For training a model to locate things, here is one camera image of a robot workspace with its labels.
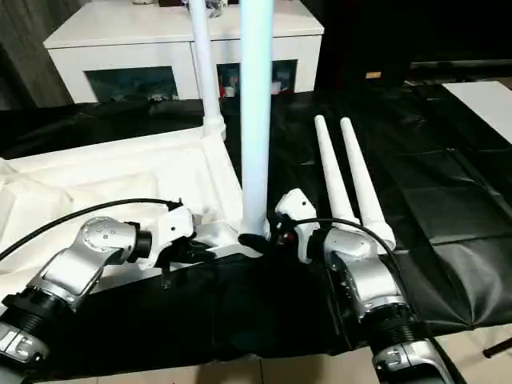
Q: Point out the small yellow tag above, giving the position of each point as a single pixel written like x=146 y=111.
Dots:
x=374 y=74

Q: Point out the white plastic table leg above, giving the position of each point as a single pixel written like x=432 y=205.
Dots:
x=256 y=100
x=364 y=176
x=206 y=60
x=332 y=168

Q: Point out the black tangled bundle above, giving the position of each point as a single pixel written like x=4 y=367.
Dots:
x=216 y=8

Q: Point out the white plastic table top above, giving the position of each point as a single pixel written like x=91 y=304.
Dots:
x=100 y=176

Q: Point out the grey curtain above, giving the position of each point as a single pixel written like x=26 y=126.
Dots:
x=28 y=48

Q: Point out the white low cabinet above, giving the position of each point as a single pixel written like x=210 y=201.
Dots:
x=120 y=40

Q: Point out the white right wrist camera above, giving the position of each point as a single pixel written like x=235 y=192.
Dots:
x=296 y=204

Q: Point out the black mat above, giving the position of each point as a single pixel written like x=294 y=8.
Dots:
x=280 y=312

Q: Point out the white long board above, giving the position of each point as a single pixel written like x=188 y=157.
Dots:
x=484 y=104

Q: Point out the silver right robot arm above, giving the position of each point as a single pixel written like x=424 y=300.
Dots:
x=368 y=272

